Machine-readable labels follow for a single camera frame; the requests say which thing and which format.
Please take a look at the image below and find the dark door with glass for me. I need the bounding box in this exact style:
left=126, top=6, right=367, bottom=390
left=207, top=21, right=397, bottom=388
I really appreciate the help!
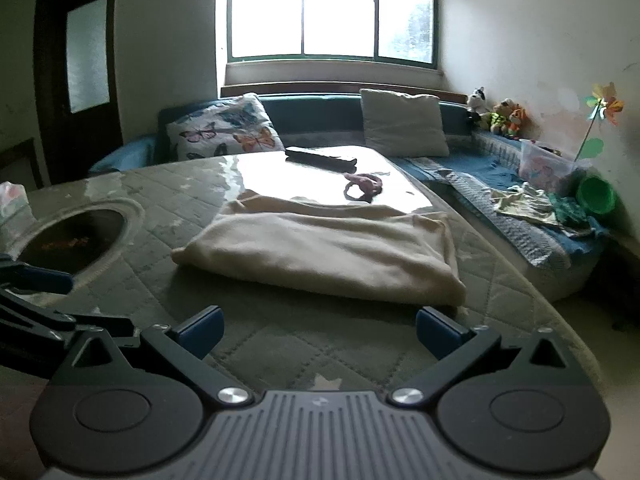
left=32, top=0, right=124, bottom=184

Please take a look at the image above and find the colourful pinwheel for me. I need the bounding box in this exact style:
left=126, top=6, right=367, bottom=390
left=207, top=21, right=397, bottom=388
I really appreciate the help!
left=574, top=81, right=625, bottom=162

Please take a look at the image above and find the tissue box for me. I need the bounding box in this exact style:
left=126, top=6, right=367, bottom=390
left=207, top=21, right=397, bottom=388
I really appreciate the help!
left=0, top=181, right=32, bottom=229

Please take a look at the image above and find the teal corner sofa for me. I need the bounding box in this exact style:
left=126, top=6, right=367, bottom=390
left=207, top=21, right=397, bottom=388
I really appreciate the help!
left=91, top=89, right=606, bottom=300

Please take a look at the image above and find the cream knit sweater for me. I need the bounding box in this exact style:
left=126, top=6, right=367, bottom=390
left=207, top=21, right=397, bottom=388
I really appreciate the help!
left=171, top=191, right=466, bottom=307

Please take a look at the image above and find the brown plush toy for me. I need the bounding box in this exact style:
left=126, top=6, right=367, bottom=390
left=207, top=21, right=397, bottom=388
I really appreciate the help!
left=489, top=99, right=516, bottom=136

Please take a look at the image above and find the orange plush toy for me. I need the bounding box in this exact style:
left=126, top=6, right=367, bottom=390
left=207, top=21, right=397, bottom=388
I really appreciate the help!
left=508, top=105, right=527, bottom=140

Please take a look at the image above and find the clear plastic storage box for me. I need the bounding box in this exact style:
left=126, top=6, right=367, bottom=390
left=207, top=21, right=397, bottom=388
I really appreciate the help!
left=518, top=139, right=586, bottom=196

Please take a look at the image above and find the black white plush toy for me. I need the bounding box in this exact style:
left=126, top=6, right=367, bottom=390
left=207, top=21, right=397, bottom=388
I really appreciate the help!
left=466, top=87, right=491, bottom=130

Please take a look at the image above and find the green plastic bowl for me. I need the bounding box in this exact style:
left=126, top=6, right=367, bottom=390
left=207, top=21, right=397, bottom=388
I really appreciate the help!
left=576, top=174, right=616, bottom=216

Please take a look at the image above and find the butterfly print pillow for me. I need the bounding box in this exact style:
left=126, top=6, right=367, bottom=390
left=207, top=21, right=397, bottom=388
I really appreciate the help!
left=166, top=93, right=284, bottom=160

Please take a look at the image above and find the window with green frame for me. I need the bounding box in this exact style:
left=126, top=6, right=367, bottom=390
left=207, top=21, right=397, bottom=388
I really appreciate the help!
left=227, top=0, right=437, bottom=67

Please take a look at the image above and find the patterned cloth on sofa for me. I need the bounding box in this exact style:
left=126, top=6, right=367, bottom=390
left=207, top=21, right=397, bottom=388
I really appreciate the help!
left=489, top=183, right=587, bottom=229

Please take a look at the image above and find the round black induction cooktop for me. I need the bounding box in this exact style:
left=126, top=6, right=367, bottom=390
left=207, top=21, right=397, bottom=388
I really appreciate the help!
left=18, top=209, right=126, bottom=275

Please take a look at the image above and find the pink hair scrunchie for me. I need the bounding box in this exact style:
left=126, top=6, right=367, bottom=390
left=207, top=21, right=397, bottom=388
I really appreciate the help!
left=344, top=174, right=383, bottom=204

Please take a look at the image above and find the black remote control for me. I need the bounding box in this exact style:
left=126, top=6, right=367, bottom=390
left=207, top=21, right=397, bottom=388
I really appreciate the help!
left=284, top=148, right=357, bottom=172

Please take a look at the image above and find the plain grey pillow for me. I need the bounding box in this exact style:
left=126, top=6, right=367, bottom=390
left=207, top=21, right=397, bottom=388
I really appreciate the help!
left=360, top=89, right=449, bottom=157

